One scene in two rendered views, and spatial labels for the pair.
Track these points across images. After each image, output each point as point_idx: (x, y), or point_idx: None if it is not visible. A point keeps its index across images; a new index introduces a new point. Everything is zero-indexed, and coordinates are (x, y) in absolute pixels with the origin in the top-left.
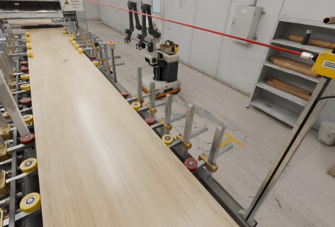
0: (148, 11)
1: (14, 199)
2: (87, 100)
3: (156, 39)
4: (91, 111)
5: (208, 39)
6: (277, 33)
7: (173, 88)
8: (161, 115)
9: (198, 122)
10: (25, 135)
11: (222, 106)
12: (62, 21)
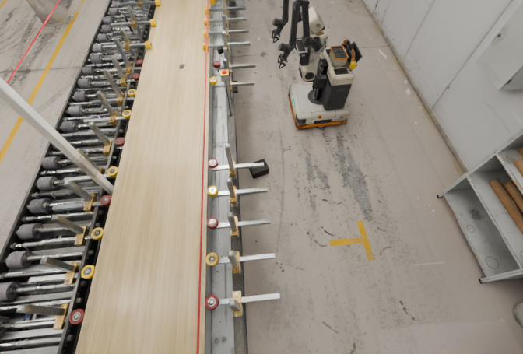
0: (303, 11)
1: (85, 257)
2: (171, 161)
3: (314, 51)
4: (166, 182)
5: (450, 34)
6: None
7: (333, 120)
8: (292, 161)
9: (335, 193)
10: (104, 197)
11: (395, 178)
12: None
